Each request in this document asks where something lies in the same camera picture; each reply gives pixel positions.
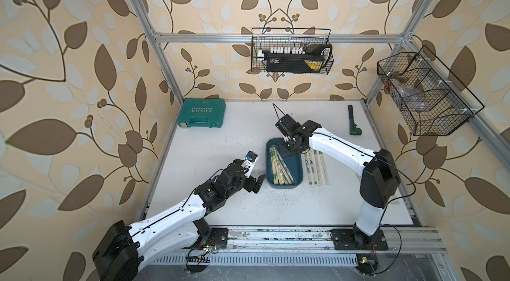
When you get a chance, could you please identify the black wire basket back wall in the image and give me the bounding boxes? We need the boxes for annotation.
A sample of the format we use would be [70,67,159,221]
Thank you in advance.
[248,27,334,75]

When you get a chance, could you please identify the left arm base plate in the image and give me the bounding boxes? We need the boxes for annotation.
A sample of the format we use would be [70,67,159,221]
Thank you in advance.
[189,227,228,250]

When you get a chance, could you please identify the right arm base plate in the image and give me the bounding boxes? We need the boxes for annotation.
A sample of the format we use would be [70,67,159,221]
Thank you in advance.
[330,226,389,251]

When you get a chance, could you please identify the green black hand tool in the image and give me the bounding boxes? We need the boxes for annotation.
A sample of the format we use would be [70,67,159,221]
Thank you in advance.
[347,104,363,136]

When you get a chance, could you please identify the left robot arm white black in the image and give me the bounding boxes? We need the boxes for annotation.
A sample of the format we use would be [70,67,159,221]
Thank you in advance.
[92,152,265,280]

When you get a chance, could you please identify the black wire basket right wall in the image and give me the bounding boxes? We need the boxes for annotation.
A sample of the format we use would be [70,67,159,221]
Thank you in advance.
[377,45,485,136]

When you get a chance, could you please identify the black wire basket wall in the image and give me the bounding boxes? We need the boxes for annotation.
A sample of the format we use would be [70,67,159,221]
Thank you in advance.
[248,27,334,75]
[377,45,485,136]

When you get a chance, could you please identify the black power supply box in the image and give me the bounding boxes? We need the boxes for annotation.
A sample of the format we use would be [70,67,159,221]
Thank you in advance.
[266,53,325,74]

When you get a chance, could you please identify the chopsticks pair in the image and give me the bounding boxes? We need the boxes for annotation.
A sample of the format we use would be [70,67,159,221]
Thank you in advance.
[317,151,329,185]
[305,152,317,186]
[313,150,322,187]

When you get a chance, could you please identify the wrapped chopsticks in box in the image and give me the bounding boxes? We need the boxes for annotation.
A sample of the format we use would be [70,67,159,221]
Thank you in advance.
[269,146,296,185]

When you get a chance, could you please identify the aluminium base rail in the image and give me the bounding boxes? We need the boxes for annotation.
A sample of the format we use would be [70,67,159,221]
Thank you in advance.
[147,226,447,266]

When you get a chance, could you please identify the plastic bag in basket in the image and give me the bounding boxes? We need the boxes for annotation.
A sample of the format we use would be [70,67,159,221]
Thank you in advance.
[390,76,423,102]

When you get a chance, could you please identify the teal plastic storage box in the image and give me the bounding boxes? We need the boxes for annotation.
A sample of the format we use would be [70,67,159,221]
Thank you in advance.
[265,138,304,189]

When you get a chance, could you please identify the green plastic tool case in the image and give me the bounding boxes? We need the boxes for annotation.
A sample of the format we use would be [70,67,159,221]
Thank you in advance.
[177,99,226,128]

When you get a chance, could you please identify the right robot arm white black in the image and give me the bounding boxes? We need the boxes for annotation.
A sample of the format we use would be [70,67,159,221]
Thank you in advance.
[276,114,401,237]

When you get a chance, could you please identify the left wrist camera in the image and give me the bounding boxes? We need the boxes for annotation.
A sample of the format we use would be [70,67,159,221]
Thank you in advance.
[242,151,258,178]

